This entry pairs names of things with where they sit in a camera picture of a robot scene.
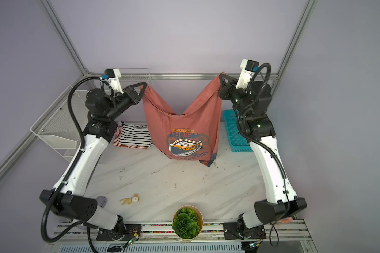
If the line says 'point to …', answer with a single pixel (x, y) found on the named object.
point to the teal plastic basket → (238, 143)
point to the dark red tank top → (192, 135)
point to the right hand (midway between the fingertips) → (215, 76)
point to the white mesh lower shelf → (70, 154)
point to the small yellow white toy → (135, 199)
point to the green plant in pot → (187, 222)
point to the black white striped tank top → (133, 136)
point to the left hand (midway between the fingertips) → (145, 86)
